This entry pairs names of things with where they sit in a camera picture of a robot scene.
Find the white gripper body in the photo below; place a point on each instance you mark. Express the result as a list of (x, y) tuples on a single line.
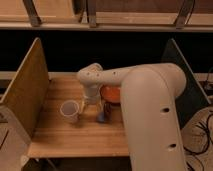
[(91, 96)]

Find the orange plate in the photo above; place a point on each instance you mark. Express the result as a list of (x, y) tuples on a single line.
[(110, 94)]

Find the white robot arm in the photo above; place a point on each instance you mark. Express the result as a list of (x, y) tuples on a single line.
[(147, 96)]

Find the blue and red packet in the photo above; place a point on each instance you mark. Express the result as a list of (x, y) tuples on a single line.
[(104, 115)]

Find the left wooden divider panel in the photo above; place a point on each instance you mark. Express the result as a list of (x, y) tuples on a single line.
[(24, 97)]

